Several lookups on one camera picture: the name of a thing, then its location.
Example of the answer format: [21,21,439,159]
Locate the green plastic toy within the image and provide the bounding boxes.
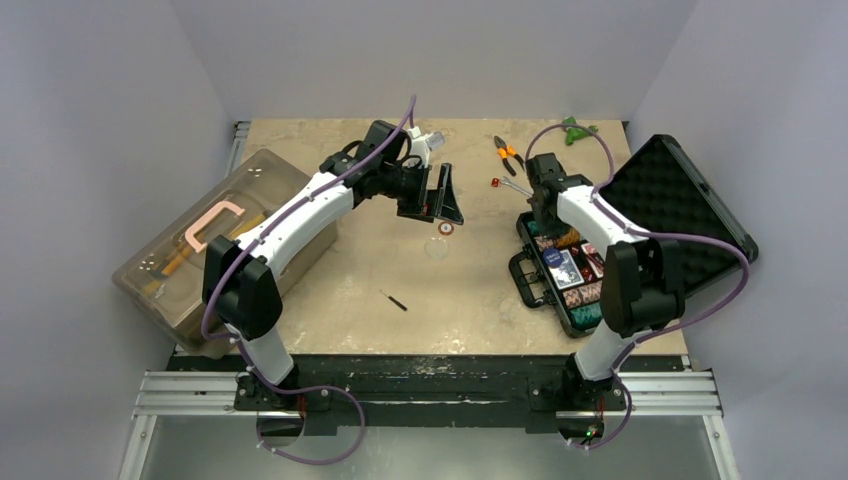
[563,116,599,146]

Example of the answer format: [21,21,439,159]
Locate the clear round disc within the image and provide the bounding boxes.
[424,237,450,260]

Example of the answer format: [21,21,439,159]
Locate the small black screwdriver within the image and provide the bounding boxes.
[379,290,408,312]

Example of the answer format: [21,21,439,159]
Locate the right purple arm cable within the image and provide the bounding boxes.
[523,123,753,452]

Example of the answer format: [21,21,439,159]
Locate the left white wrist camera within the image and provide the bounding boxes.
[404,127,445,167]

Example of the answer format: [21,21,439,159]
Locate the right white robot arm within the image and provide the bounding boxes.
[526,153,685,407]

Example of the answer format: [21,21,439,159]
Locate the blue playing card deck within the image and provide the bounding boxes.
[549,252,585,290]

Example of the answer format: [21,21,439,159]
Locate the black foam-lined poker case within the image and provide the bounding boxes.
[509,135,759,338]

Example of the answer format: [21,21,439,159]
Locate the orange black pliers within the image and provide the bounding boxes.
[493,135,525,177]

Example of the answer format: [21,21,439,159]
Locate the silver wrench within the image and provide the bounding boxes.
[500,176,533,197]

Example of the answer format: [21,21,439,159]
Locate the red playing card deck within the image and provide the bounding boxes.
[580,242,604,279]

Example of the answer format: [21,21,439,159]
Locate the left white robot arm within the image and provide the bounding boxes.
[201,120,464,409]

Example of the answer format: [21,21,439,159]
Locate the translucent brown tool box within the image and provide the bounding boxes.
[112,149,324,359]

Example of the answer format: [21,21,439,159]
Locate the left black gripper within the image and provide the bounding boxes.
[379,161,461,224]

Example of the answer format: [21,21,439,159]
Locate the aluminium frame rail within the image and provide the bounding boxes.
[119,369,740,479]

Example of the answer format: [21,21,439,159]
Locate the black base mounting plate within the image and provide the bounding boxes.
[165,354,687,439]

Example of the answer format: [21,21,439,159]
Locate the teal poker chip row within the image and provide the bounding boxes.
[569,302,603,332]

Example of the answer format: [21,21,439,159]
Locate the red poker chip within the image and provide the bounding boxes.
[438,222,455,236]

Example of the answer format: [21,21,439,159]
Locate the blue small blind button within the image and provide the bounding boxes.
[542,247,564,268]

